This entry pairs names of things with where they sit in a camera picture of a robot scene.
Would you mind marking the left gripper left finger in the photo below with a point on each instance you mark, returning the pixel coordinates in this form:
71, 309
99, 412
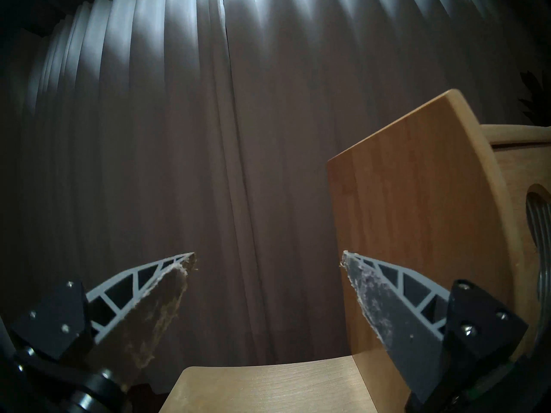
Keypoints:
142, 313

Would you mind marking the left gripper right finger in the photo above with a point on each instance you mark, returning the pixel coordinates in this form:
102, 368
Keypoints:
387, 300

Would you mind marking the wooden cabinet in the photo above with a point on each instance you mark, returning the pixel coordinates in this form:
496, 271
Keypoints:
409, 201

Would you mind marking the grey pleated curtain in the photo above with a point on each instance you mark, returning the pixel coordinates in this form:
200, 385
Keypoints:
172, 137

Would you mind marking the tall dark leafy plant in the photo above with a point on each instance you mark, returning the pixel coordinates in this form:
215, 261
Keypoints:
536, 102

